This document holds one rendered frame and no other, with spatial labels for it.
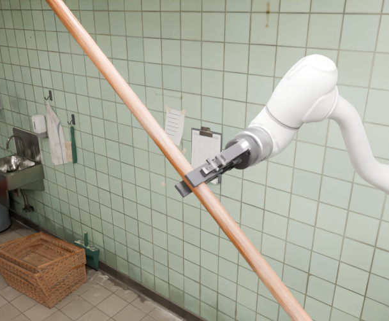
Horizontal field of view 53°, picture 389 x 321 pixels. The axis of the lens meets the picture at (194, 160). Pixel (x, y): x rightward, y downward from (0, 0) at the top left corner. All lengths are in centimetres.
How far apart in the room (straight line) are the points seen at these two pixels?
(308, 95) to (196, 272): 216
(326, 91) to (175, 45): 157
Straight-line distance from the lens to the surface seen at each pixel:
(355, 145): 109
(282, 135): 96
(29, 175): 392
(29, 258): 383
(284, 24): 201
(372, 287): 227
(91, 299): 353
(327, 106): 95
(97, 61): 86
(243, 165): 90
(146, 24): 253
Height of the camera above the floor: 228
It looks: 22 degrees down
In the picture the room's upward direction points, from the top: straight up
